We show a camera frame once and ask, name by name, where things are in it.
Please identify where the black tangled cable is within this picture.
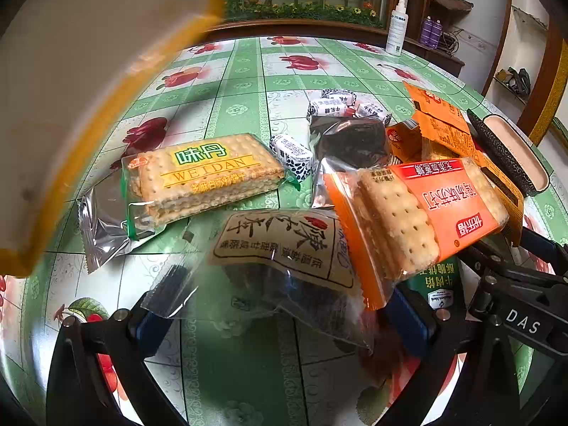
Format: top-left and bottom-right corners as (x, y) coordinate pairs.
(439, 27), (464, 56)

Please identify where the clear dark plum packet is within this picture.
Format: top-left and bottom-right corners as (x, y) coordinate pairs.
(146, 208), (376, 356)

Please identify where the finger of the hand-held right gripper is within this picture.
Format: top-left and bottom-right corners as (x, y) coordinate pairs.
(519, 227), (568, 260)
(461, 242), (568, 287)

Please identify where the large orange snack packet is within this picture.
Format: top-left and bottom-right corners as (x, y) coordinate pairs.
(412, 111), (525, 247)

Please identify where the orange clear-window cracker packet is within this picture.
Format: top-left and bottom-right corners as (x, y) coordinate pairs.
(324, 157), (511, 311)

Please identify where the yellow cardboard box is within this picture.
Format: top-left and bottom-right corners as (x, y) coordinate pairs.
(0, 0), (225, 276)

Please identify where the white spray bottle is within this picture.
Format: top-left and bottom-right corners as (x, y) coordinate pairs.
(385, 0), (408, 57)

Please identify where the brown wooden wall shelf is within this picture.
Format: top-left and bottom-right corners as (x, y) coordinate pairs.
(430, 0), (471, 14)

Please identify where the green cracker packet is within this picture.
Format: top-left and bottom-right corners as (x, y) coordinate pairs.
(120, 133), (302, 240)

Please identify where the dark grey bundle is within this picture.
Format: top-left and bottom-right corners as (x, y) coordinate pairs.
(497, 66), (531, 96)

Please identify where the black patterned glasses case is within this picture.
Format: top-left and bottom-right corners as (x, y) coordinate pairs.
(467, 109), (551, 197)

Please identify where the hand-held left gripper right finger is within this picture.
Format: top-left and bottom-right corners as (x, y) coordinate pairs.
(386, 288), (521, 426)

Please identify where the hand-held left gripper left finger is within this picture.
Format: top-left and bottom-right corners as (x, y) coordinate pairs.
(47, 264), (198, 426)

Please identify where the silver foil snack packet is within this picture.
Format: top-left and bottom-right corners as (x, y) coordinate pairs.
(77, 184), (134, 273)
(311, 115), (391, 207)

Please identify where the dark green snack packet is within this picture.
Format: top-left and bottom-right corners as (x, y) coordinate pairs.
(417, 255), (462, 320)

